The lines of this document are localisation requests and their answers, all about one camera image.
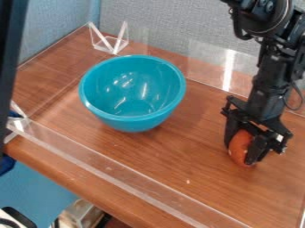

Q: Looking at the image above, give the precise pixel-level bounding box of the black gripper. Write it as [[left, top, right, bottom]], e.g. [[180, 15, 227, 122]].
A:
[[222, 86, 293, 166]]

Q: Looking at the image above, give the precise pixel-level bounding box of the orange and white toy mushroom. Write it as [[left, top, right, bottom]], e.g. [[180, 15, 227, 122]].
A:
[[227, 129, 253, 167]]

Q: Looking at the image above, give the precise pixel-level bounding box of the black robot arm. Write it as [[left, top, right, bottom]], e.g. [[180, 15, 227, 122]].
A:
[[221, 0, 305, 167]]

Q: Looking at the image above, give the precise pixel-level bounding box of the blue plastic bowl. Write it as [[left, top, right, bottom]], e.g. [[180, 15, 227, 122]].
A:
[[79, 55, 186, 133]]

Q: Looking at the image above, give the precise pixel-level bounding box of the clear acrylic front barrier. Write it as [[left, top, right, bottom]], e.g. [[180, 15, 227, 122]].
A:
[[5, 103, 249, 228]]

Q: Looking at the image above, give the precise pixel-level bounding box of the blue cloth object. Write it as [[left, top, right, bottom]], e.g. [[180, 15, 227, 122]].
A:
[[0, 110, 21, 176]]

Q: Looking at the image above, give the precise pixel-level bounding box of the black and white object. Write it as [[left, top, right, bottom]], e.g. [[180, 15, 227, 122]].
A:
[[0, 207, 37, 228]]

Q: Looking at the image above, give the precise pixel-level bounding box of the dark blurred foreground object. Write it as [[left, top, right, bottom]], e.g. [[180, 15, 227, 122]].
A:
[[0, 0, 28, 158]]

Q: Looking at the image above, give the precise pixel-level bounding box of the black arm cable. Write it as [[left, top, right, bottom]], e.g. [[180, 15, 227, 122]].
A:
[[283, 79, 305, 112]]

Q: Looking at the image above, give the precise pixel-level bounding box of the clear acrylic corner bracket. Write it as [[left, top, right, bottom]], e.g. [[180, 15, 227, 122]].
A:
[[88, 21, 128, 55]]

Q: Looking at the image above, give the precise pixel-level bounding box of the grey metal table frame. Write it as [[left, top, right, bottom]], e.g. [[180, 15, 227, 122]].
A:
[[51, 199, 104, 228]]

